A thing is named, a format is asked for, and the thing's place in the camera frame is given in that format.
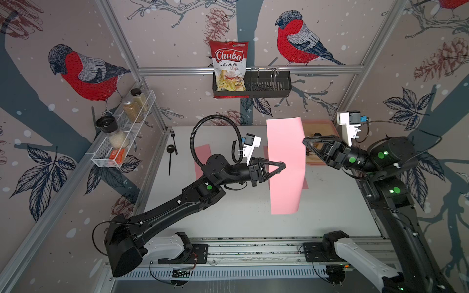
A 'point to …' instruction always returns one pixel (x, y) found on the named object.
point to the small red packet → (118, 155)
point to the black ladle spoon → (170, 149)
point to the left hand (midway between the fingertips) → (285, 168)
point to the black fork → (173, 135)
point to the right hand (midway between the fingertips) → (303, 142)
